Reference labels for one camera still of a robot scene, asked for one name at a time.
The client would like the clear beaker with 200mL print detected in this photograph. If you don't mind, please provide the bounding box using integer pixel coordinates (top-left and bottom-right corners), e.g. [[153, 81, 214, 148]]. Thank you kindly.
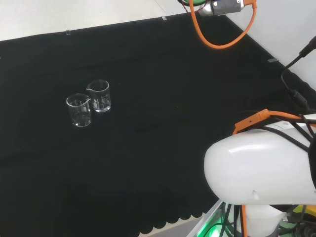
[[86, 79, 112, 113]]

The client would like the clear glass beaker with spout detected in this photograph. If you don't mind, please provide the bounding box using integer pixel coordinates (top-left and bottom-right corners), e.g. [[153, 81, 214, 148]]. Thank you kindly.
[[66, 93, 93, 128]]

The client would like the black bench cloth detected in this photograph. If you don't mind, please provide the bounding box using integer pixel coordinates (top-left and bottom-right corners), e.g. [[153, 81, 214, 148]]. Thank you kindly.
[[0, 12, 316, 237]]

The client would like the orange cable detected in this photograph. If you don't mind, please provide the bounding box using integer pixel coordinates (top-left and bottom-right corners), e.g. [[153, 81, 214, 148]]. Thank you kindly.
[[233, 108, 316, 135], [186, 0, 258, 49]]

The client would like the black cable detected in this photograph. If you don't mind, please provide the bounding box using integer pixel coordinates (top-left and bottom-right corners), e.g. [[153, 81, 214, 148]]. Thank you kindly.
[[280, 36, 316, 112]]

